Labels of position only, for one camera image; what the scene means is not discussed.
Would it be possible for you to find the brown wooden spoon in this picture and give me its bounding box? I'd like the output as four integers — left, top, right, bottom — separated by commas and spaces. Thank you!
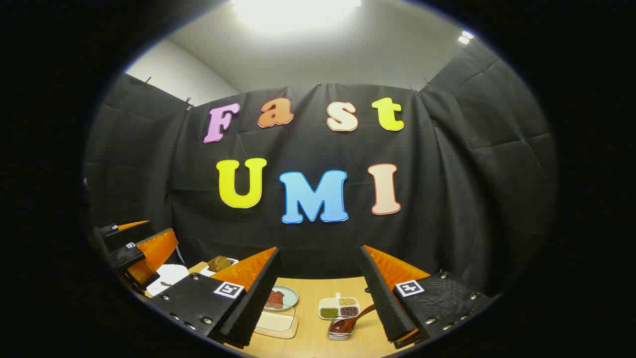
329, 304, 377, 334

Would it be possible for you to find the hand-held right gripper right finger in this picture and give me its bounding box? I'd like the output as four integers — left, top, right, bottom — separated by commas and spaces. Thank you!
360, 245, 492, 349

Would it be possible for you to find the white rice cooker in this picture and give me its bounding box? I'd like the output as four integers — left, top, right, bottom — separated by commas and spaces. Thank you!
146, 264, 190, 297

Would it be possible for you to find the pale green plate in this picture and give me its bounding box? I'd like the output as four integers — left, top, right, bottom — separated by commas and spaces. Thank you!
263, 285, 299, 312

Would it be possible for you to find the white divided tray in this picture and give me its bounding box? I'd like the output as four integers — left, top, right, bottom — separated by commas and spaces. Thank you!
318, 292, 361, 320

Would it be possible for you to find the large ceiling light panel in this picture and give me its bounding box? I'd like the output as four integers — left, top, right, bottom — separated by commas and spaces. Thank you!
233, 0, 362, 31

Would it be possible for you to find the white toaster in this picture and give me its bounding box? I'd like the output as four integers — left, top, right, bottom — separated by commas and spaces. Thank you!
200, 257, 239, 277

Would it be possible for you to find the black backdrop cloth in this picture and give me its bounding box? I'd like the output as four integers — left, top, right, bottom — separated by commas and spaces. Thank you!
84, 42, 557, 299

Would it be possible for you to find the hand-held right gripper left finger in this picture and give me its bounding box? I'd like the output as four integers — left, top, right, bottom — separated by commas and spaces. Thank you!
148, 247, 280, 350

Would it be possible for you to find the metal wire chopstick holder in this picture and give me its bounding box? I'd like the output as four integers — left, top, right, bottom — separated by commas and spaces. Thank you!
327, 318, 356, 342

